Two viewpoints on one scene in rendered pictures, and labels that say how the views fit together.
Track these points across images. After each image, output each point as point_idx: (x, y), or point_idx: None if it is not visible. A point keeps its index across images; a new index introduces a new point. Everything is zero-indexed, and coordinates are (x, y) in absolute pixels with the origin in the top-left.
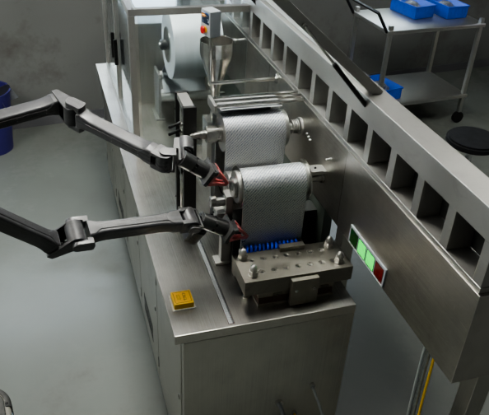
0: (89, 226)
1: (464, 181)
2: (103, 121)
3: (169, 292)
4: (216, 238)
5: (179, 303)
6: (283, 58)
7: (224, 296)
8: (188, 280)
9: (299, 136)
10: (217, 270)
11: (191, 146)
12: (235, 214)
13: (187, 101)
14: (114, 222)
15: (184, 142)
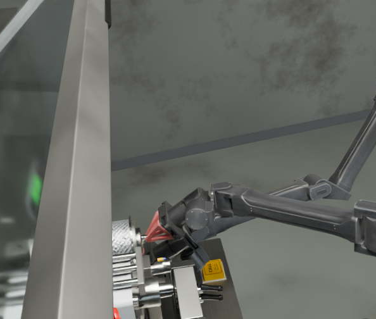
0: (302, 181)
1: (8, 21)
2: (319, 210)
3: (225, 284)
4: None
5: (215, 260)
6: None
7: (168, 277)
8: (204, 300)
9: None
10: (168, 314)
11: (189, 202)
12: None
13: (184, 281)
14: (278, 190)
15: (197, 202)
